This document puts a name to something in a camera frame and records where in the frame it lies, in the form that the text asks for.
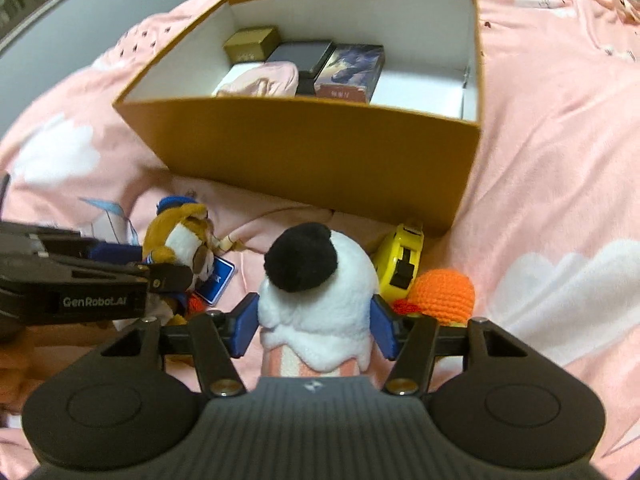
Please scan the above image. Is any small gold box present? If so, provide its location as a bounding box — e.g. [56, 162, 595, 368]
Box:
[222, 26, 281, 65]

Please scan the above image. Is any person's left hand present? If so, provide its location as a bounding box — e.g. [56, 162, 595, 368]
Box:
[0, 324, 116, 428]

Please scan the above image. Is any dark grey box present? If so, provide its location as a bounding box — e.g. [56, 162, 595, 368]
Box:
[265, 40, 337, 97]

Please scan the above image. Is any white black pink plush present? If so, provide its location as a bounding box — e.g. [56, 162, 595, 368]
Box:
[257, 222, 381, 378]

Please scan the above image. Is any tiger plush with blue hat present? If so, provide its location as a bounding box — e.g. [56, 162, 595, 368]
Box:
[142, 195, 221, 326]

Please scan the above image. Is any orange crochet toy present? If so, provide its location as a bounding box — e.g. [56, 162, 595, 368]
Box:
[392, 269, 476, 328]

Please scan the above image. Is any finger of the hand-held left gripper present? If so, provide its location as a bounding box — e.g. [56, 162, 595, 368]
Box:
[0, 255, 193, 292]
[0, 222, 143, 263]

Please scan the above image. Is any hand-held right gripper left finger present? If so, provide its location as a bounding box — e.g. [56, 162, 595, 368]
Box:
[100, 292, 261, 397]

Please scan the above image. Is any blue white card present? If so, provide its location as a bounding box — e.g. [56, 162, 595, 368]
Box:
[195, 255, 236, 307]

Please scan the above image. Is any printed card box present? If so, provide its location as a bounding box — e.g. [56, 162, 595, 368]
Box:
[314, 44, 386, 105]

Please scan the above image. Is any pink soft pouch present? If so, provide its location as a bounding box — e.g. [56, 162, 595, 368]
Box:
[215, 60, 300, 98]

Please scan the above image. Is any yellow tape measure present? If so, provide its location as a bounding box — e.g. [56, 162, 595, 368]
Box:
[372, 222, 426, 303]

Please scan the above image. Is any orange cardboard box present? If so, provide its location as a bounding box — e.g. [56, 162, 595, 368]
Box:
[112, 0, 486, 236]

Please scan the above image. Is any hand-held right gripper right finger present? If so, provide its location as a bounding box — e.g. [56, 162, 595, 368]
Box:
[369, 294, 528, 396]

